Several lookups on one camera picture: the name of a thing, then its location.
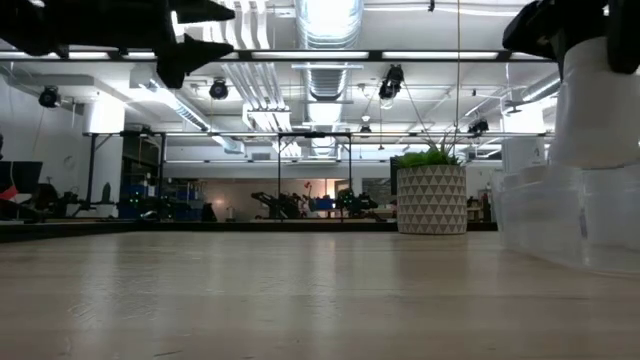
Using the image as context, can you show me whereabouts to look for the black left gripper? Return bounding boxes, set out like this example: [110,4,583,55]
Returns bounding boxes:
[64,0,236,90]

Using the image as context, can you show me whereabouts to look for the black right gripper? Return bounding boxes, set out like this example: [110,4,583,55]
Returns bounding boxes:
[502,0,640,81]

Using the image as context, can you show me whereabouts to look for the clear plastic basket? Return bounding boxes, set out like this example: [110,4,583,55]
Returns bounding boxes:
[491,160,640,275]

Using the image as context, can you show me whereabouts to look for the black shelf unit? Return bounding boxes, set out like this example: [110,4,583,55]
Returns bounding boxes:
[118,132,167,221]

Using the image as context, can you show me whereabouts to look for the white room pillar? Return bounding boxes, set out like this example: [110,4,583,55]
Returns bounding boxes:
[502,135,547,174]

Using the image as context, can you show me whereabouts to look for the blue storage bins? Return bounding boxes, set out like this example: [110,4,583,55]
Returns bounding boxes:
[172,182,204,222]

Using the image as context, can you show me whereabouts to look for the long ceiling light fixture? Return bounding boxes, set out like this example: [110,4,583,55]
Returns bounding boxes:
[0,48,556,64]

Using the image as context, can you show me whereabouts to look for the dark computer monitor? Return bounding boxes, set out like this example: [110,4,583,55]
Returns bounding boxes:
[0,160,44,195]

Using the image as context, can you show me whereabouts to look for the succulent in triangle-patterned pot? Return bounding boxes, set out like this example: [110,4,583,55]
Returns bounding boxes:
[392,130,469,235]

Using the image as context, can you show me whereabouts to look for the grey ceiling duct pipe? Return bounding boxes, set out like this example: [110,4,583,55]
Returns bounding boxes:
[504,74,561,109]

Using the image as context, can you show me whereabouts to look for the white rectangular air duct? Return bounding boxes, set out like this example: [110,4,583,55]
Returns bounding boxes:
[130,67,246,154]

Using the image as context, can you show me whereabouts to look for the long black horizontal rail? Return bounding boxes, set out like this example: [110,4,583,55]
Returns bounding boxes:
[82,130,555,139]

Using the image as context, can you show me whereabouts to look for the thin hanging cord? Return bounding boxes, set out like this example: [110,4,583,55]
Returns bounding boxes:
[453,0,462,151]

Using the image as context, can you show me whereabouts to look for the silver ribbed ventilation duct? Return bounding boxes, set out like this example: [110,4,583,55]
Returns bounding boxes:
[293,0,365,101]

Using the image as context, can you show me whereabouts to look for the black aluminium table frame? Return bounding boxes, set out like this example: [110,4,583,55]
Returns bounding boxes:
[0,218,499,245]

